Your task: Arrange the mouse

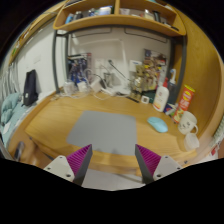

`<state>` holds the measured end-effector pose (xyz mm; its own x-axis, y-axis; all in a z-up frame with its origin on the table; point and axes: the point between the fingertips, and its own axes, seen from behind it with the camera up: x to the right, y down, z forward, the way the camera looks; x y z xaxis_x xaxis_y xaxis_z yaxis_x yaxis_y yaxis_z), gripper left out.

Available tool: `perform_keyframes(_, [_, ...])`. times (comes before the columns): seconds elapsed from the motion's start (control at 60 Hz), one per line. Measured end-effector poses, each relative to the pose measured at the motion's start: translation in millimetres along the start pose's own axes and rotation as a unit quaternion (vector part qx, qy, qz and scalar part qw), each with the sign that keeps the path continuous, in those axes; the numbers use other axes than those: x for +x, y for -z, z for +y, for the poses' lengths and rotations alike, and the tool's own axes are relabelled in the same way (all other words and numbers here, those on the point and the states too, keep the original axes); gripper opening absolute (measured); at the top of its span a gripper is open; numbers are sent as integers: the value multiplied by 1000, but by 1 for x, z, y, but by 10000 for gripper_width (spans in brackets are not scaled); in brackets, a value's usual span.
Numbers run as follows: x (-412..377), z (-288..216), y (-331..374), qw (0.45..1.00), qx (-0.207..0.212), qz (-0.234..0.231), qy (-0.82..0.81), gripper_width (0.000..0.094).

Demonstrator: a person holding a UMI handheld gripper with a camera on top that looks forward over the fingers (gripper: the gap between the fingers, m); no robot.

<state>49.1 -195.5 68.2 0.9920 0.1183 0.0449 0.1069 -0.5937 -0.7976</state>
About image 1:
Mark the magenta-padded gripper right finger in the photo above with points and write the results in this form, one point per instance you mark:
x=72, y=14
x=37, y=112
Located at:
x=163, y=166

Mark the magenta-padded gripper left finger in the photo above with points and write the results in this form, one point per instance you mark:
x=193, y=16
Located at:
x=63, y=166

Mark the light blue computer mouse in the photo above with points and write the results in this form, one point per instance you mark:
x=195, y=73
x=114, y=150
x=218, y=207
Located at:
x=157, y=124

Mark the grey mouse pad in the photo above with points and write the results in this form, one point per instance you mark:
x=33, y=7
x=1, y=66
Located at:
x=103, y=131

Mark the clear plastic cup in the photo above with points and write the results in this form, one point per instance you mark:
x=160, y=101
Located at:
x=191, y=141

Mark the white mug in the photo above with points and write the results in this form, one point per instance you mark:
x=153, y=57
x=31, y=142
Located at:
x=186, y=122

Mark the blue snack packet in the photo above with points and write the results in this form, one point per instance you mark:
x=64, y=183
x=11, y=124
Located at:
x=170, y=109

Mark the white red-pump lotion bottle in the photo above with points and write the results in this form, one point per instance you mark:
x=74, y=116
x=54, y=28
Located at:
x=161, y=98

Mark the small white cube clock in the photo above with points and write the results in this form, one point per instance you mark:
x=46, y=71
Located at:
x=144, y=99

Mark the red chips can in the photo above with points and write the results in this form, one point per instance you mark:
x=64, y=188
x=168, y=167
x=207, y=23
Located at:
x=185, y=100

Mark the dark green round container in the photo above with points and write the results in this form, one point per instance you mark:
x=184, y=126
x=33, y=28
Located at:
x=150, y=96

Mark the black flat bar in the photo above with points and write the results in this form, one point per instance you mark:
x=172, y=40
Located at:
x=132, y=99

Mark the clear plastic jar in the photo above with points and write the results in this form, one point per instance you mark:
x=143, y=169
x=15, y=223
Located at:
x=69, y=88

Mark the bed with teal bedding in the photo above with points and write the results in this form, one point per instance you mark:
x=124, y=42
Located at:
x=11, y=106

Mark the white power adapter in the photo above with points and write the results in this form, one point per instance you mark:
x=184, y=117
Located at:
x=82, y=86
x=96, y=84

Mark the black hanging bag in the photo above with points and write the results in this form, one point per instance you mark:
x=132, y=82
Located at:
x=30, y=88

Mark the metal cup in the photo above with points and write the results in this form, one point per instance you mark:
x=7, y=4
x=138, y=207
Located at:
x=108, y=80

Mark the blue model kit box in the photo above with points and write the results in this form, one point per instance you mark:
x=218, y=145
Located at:
x=78, y=68

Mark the wooden shelf unit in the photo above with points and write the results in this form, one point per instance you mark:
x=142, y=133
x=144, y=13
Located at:
x=116, y=20

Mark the white wall box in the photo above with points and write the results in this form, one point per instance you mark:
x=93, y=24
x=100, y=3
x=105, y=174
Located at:
x=135, y=65

